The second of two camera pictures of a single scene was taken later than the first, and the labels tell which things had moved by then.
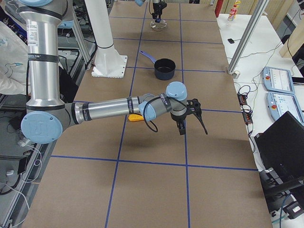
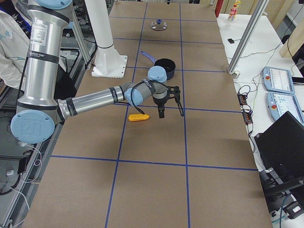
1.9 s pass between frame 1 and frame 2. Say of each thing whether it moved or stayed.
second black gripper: moved
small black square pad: stayed
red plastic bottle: stayed
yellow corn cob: stayed
